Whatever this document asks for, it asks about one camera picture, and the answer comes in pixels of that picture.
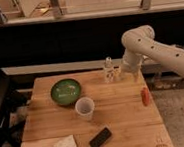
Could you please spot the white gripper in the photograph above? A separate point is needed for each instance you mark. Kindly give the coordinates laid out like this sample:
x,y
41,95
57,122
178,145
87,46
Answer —
x,y
131,63

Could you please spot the green ceramic bowl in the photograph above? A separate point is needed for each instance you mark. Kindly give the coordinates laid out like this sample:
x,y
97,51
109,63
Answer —
x,y
65,92

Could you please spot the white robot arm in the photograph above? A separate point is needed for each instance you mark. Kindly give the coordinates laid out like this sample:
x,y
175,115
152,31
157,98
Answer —
x,y
140,41

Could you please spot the orange red carrot toy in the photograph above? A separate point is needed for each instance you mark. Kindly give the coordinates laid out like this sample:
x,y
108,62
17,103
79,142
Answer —
x,y
145,96

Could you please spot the long grey shelf bench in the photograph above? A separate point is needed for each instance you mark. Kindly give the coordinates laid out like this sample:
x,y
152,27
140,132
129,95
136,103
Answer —
x,y
64,67

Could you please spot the white paper cup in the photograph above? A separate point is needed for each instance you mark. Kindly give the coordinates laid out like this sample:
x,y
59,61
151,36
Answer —
x,y
84,108

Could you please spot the black rectangular block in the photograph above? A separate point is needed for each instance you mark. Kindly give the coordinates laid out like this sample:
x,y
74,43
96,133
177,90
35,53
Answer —
x,y
100,138

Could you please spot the beige sponge block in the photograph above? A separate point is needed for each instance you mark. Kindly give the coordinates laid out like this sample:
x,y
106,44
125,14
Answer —
x,y
66,142

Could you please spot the dark chair at left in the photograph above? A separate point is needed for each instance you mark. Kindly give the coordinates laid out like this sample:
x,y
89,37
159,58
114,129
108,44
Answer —
x,y
10,99

